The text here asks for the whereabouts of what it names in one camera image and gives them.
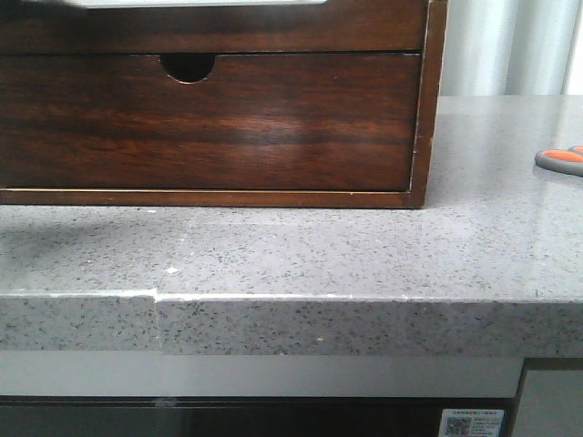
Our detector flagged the orange grey handled scissors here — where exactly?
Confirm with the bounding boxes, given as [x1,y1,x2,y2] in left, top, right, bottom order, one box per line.
[535,146,583,177]

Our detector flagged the white QR code sticker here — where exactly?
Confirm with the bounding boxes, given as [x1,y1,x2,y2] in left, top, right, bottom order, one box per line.
[438,409,505,437]

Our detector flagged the grey cabinet door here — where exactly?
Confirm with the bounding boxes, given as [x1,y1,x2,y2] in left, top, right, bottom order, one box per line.
[513,359,582,436]

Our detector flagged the wooden drawer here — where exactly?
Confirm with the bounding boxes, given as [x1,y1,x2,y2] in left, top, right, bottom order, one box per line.
[1,53,420,191]
[1,1,429,55]

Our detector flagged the dark wooden drawer cabinet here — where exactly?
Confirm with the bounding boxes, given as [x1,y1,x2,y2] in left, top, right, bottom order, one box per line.
[1,1,447,208]

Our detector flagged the white tray in drawer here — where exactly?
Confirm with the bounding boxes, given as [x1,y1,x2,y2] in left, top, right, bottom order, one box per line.
[72,0,326,9]

